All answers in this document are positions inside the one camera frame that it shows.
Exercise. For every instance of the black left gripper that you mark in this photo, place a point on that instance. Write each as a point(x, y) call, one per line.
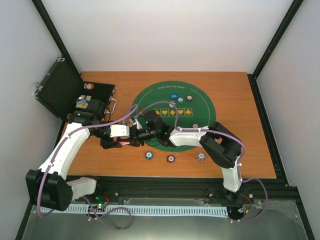
point(109, 144)

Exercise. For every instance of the red playing card deck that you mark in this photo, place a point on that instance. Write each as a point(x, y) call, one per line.
point(119, 141)

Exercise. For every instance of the blue 50 chip stack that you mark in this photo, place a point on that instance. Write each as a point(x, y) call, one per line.
point(149, 155)

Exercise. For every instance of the white blue 10 chip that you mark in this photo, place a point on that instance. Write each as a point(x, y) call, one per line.
point(172, 104)

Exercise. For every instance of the blue small blind button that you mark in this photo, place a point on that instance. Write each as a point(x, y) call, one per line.
point(174, 96)

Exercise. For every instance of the brown 100 chip stack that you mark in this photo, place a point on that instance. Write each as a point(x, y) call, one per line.
point(170, 158)

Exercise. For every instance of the purple white chip stack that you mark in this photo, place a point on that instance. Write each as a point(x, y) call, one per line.
point(200, 156)

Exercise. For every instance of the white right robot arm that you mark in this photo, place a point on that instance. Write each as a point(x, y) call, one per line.
point(223, 147)

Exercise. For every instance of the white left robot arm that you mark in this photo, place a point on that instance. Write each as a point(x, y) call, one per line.
point(47, 186)

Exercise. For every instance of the round green poker mat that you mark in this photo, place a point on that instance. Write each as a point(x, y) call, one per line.
point(200, 111)

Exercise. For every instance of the blue chips in case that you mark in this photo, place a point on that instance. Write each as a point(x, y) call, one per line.
point(83, 101)

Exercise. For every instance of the brown chips in case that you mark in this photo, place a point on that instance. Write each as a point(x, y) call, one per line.
point(88, 86)

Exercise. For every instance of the black poker chip case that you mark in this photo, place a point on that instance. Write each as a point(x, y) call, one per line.
point(61, 87)

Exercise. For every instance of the silver case handle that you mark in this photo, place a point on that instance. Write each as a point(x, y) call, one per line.
point(113, 103)

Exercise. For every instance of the light blue cable duct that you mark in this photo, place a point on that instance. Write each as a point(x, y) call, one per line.
point(164, 211)

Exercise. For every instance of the black aluminium frame rail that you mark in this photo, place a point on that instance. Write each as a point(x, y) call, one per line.
point(210, 190)

